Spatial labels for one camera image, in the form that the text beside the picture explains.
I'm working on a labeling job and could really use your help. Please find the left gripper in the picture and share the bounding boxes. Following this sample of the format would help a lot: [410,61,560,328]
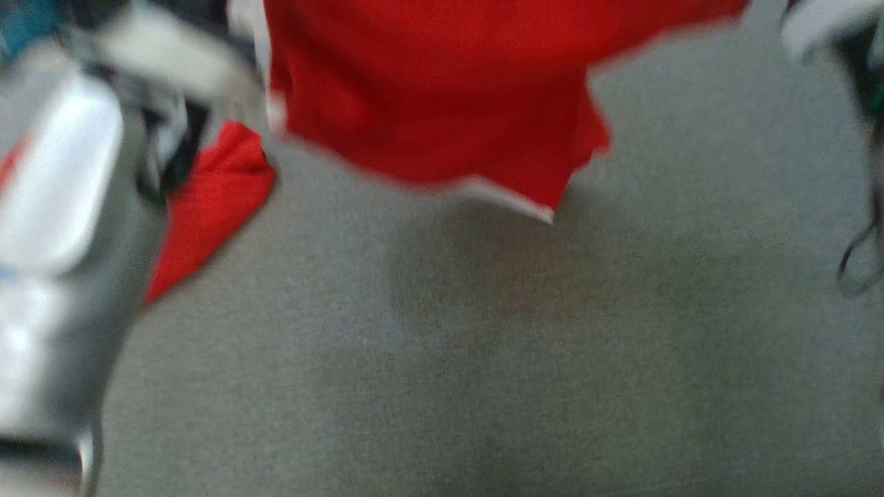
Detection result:
[91,0,262,103]

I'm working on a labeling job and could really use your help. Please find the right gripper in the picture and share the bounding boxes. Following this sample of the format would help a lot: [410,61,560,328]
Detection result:
[782,0,884,61]

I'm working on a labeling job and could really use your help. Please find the red and white basketball jersey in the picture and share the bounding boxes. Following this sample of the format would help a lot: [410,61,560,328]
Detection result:
[0,120,278,309]

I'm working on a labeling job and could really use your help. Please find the red shorts with white trim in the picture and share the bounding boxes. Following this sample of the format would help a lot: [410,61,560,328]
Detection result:
[262,0,751,226]

